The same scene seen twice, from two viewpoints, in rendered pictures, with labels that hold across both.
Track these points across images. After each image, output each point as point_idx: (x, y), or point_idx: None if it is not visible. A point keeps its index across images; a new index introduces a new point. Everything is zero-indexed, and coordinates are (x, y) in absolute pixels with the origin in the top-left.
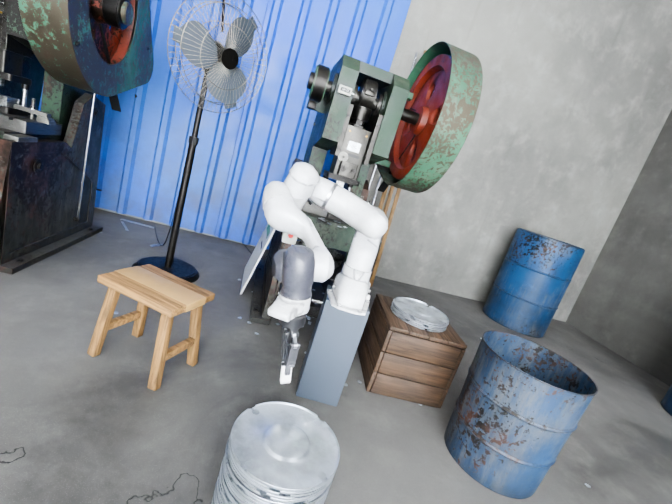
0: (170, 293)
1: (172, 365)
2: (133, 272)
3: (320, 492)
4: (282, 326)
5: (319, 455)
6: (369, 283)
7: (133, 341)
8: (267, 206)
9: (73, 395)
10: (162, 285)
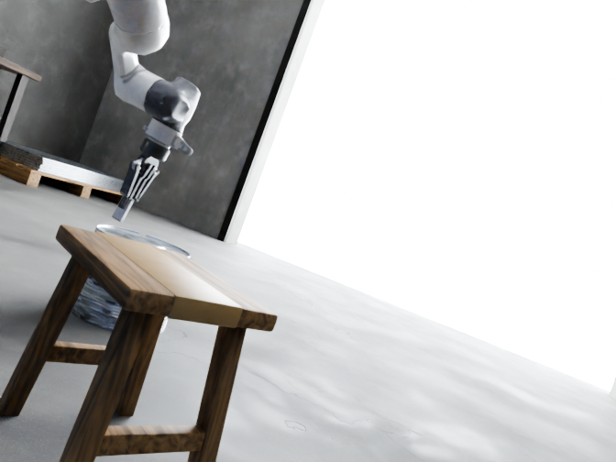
0: (159, 255)
1: (52, 423)
2: (202, 291)
3: None
4: (138, 168)
5: (130, 234)
6: None
7: None
8: (168, 28)
9: (238, 450)
10: (160, 262)
